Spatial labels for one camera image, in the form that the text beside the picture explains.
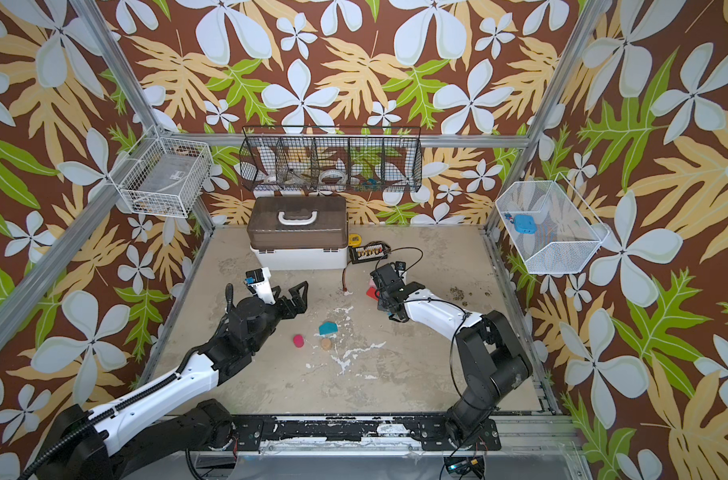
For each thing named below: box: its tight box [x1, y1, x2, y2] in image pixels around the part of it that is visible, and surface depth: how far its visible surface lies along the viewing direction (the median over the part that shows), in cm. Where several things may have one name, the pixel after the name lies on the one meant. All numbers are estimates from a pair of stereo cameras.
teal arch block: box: [318, 321, 339, 335], surface depth 95 cm
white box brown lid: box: [247, 196, 348, 270], surface depth 98 cm
